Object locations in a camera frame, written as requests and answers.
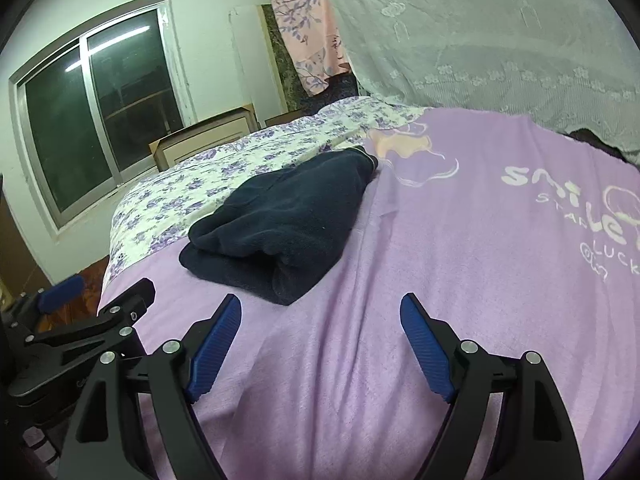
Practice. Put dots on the purple floral bed sheet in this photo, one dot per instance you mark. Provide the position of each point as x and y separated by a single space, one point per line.
200 180

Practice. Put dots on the beige wooden cabinet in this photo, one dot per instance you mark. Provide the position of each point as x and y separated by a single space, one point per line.
210 137

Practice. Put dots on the navy knit sweater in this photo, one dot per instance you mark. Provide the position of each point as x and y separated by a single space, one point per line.
280 225

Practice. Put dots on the purple printed blanket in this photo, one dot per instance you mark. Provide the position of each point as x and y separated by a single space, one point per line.
400 260

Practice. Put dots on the sliding glass window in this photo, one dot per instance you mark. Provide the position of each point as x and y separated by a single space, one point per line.
100 110

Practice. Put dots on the pink floral curtain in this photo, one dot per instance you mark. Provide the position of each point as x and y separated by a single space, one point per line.
305 35

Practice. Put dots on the white lace bed net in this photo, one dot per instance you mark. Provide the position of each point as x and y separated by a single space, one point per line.
475 35

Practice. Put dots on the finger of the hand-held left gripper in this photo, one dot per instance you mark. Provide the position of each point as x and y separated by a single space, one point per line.
60 292
120 317

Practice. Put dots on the white leaning board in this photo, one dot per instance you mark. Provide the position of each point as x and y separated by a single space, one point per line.
245 55

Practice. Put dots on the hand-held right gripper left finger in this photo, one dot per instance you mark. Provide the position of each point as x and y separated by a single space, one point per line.
215 350

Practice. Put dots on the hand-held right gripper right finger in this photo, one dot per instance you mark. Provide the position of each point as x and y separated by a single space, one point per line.
425 350

